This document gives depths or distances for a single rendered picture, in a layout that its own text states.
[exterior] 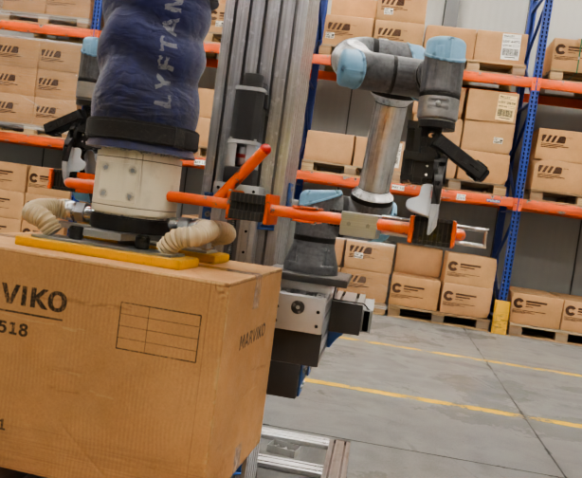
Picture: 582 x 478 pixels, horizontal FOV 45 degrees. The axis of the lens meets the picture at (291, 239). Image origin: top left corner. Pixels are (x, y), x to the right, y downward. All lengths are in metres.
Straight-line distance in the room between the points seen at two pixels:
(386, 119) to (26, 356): 1.03
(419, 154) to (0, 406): 0.89
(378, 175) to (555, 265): 8.32
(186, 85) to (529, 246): 8.82
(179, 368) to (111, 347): 0.13
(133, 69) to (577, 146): 7.75
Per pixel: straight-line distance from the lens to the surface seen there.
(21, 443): 1.40
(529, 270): 10.03
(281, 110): 2.11
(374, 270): 8.48
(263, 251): 2.10
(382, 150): 1.84
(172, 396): 1.25
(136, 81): 1.38
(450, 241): 1.28
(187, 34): 1.42
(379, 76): 1.40
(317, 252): 1.87
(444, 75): 1.32
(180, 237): 1.30
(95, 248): 1.34
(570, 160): 8.81
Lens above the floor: 1.23
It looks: 3 degrees down
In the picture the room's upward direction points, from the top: 8 degrees clockwise
